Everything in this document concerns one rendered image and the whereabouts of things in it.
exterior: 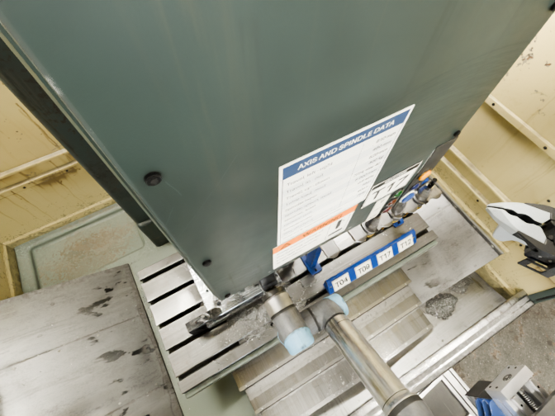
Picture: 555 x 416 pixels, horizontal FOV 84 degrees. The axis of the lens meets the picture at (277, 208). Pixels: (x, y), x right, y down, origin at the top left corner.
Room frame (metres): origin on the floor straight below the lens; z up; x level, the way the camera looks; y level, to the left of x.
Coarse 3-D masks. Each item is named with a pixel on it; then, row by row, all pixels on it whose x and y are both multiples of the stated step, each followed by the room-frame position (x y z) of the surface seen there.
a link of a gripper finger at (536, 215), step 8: (504, 208) 0.24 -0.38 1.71; (512, 208) 0.24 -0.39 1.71; (520, 208) 0.24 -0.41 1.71; (528, 208) 0.24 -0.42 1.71; (536, 208) 0.24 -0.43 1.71; (520, 216) 0.23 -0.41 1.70; (528, 216) 0.23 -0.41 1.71; (536, 216) 0.23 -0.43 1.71; (544, 216) 0.23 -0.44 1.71; (536, 224) 0.22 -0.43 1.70
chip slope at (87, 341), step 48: (48, 288) 0.30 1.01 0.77; (96, 288) 0.32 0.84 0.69; (0, 336) 0.10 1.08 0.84; (48, 336) 0.10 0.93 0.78; (96, 336) 0.11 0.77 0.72; (144, 336) 0.12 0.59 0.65; (0, 384) -0.07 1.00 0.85; (48, 384) -0.06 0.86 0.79; (96, 384) -0.06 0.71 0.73; (144, 384) -0.06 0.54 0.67
